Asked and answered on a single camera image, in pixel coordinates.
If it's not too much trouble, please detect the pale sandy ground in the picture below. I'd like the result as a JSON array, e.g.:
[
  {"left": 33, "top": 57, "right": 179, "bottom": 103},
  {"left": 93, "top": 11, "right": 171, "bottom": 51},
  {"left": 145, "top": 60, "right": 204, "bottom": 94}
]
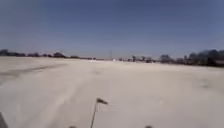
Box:
[{"left": 0, "top": 55, "right": 224, "bottom": 128}]

